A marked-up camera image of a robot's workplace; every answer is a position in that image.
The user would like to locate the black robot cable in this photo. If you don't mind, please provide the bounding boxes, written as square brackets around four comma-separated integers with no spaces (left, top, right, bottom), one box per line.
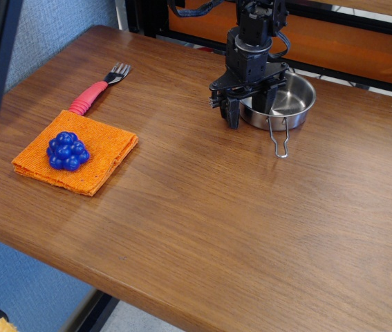
[167,0,224,19]

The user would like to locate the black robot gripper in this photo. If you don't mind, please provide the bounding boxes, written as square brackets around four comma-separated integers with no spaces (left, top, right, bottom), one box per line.
[209,29,288,129]

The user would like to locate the orange folded cloth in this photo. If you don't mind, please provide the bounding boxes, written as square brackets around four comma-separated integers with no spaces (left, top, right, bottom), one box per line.
[12,111,138,196]

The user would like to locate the blue toy berry cluster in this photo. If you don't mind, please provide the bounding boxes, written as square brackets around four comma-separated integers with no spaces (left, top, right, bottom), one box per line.
[46,131,90,172]

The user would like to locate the silver metal pan with handle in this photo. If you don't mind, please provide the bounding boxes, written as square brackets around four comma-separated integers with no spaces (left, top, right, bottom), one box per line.
[240,72,316,158]

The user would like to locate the black table leg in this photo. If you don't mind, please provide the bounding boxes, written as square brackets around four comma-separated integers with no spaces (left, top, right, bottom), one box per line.
[59,289,119,331]

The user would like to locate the black metal frame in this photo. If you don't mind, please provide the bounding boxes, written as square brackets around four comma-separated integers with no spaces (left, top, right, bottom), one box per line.
[126,1,392,92]

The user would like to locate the red handled black fork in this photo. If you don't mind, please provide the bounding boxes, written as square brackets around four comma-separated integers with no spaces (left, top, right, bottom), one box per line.
[68,63,131,116]

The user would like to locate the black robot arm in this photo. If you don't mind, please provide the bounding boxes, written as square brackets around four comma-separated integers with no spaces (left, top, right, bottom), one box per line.
[209,1,291,129]

